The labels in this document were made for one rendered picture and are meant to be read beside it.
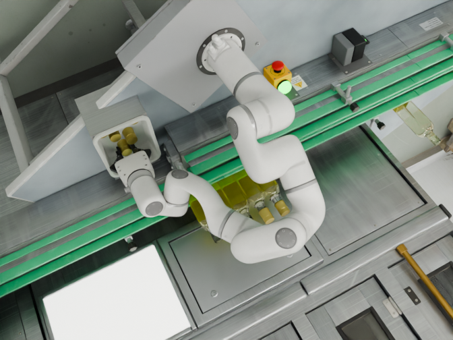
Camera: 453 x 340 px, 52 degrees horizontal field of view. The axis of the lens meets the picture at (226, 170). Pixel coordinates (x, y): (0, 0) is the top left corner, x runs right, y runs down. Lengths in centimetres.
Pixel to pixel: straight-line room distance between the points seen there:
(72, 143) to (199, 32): 52
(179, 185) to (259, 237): 27
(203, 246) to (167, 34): 74
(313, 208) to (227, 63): 44
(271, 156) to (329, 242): 63
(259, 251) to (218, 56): 53
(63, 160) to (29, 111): 70
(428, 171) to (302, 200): 444
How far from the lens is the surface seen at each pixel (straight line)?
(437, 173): 557
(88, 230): 154
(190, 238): 163
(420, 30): 188
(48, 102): 218
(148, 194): 126
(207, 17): 125
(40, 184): 158
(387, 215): 174
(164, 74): 130
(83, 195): 158
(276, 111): 114
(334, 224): 169
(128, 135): 144
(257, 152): 109
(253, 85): 119
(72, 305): 165
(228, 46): 128
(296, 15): 151
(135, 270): 162
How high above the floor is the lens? 171
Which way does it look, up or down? 30 degrees down
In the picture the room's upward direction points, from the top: 149 degrees clockwise
